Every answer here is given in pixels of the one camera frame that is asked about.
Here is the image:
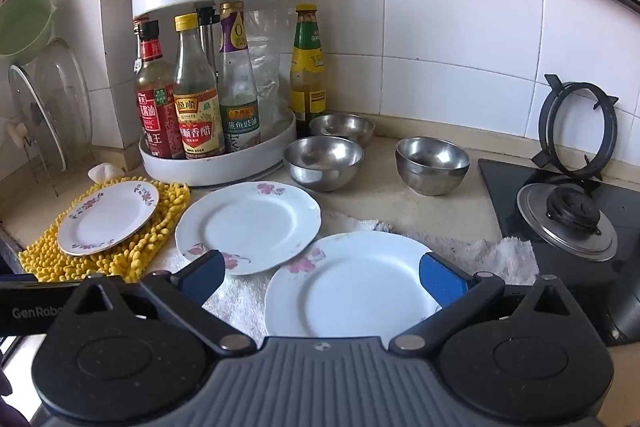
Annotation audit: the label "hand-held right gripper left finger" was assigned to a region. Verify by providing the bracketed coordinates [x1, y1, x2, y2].
[60, 251, 258, 358]

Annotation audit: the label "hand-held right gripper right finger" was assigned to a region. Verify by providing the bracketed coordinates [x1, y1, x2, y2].
[389, 251, 581, 355]

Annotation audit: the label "large floral plate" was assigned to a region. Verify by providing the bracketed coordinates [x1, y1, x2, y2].
[264, 232, 446, 339]

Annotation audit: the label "steel bowl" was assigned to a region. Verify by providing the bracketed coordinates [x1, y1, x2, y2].
[395, 136, 471, 196]
[282, 136, 365, 192]
[308, 113, 376, 148]

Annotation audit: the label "medium floral plate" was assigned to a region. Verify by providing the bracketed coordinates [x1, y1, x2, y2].
[175, 182, 322, 276]

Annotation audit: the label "white towel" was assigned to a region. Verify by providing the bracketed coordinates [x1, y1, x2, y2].
[165, 212, 540, 343]

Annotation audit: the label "yellow chenille mat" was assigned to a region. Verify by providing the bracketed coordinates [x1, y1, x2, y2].
[18, 176, 192, 284]

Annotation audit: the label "small floral plate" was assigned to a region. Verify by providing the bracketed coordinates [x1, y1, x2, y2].
[56, 180, 160, 257]

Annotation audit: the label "steel burner plate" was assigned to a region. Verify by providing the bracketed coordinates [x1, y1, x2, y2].
[516, 182, 619, 263]

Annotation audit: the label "garlic bulb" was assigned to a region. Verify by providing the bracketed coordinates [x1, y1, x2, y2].
[87, 162, 126, 182]

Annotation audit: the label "black burner cap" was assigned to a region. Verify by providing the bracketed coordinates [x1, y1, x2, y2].
[545, 187, 601, 233]

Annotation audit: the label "yellow red labelled jar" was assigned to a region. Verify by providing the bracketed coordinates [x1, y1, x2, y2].
[172, 13, 226, 160]

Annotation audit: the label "jar with green orange label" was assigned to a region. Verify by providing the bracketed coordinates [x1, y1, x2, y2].
[218, 1, 263, 154]

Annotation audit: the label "red label soy sauce bottle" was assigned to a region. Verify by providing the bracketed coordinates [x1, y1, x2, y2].
[133, 18, 187, 160]

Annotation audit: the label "black glass gas stove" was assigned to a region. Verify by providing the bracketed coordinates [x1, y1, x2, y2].
[477, 157, 640, 348]

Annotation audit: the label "glass pot lid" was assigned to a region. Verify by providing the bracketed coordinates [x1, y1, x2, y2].
[7, 64, 68, 172]

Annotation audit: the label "black and silver bottle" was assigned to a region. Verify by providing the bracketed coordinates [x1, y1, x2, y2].
[196, 6, 219, 78]

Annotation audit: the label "green label sauce bottle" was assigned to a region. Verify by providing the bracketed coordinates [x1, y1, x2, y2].
[290, 3, 328, 138]

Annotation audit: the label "green plastic basin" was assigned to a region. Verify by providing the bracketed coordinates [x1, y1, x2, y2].
[0, 0, 56, 60]

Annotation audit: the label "black pot support ring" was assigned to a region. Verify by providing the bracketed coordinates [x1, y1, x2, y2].
[530, 73, 621, 180]

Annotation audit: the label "white wall hook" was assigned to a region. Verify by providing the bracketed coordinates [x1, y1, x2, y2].
[0, 119, 28, 145]

